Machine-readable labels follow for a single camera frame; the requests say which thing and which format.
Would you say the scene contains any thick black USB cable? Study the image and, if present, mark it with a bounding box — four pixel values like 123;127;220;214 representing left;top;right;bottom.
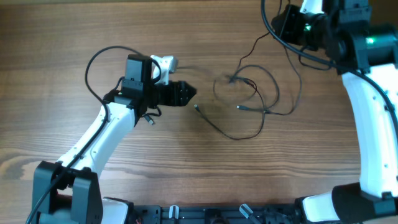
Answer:
177;64;280;141

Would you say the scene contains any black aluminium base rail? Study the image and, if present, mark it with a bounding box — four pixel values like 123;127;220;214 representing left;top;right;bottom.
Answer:
102;196;343;224

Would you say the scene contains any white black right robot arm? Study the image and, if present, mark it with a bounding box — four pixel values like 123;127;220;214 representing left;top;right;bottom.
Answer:
264;1;397;223

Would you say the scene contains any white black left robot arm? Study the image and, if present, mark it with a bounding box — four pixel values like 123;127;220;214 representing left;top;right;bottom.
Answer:
27;54;197;223

